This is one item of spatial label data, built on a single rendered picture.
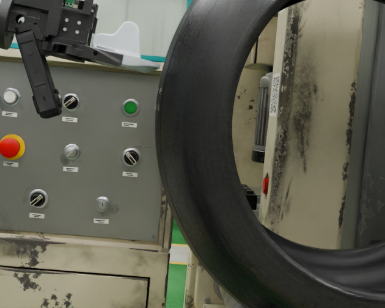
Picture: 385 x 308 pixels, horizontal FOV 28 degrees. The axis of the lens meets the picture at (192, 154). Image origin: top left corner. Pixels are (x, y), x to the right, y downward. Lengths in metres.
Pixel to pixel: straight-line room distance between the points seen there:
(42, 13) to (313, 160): 0.53
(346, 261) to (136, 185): 0.52
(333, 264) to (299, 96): 0.28
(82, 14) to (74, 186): 0.63
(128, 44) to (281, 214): 0.45
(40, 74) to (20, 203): 0.62
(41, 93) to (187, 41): 0.21
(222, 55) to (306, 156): 0.44
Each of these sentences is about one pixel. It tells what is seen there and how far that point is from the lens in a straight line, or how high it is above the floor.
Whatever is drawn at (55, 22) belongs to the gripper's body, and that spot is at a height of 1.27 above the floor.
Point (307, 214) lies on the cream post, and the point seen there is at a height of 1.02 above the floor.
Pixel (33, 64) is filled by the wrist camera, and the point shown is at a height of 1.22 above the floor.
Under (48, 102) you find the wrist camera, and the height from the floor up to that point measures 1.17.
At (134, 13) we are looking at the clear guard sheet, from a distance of 1.55.
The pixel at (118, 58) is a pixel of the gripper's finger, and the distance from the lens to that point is 0.98.
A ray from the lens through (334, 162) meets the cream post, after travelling 1.31.
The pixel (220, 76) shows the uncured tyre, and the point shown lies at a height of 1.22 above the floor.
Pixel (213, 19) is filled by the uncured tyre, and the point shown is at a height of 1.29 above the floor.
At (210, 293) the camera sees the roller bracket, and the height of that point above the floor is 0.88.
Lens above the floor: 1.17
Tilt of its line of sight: 3 degrees down
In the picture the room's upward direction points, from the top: 5 degrees clockwise
